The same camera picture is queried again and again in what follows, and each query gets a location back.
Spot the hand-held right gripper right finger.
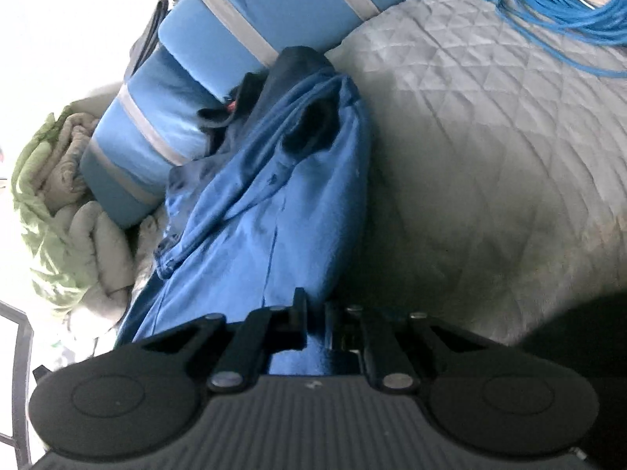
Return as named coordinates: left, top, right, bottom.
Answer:
left=324, top=302, right=484, bottom=393

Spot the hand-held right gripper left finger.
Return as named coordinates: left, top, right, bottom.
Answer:
left=138, top=287, right=309, bottom=393

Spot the blue garment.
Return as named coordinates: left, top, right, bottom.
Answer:
left=115, top=71, right=373, bottom=378

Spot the beige blanket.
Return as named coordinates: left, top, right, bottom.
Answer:
left=44, top=112, right=137, bottom=326

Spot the grey quilted bed cover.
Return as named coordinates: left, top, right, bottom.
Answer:
left=122, top=0, right=627, bottom=353

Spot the dark navy garment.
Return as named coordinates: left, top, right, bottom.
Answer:
left=197, top=45, right=339, bottom=157

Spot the black metal frame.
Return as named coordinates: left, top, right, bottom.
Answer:
left=0, top=301, right=39, bottom=470

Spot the blue cable coil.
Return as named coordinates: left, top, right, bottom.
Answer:
left=455, top=0, right=627, bottom=79

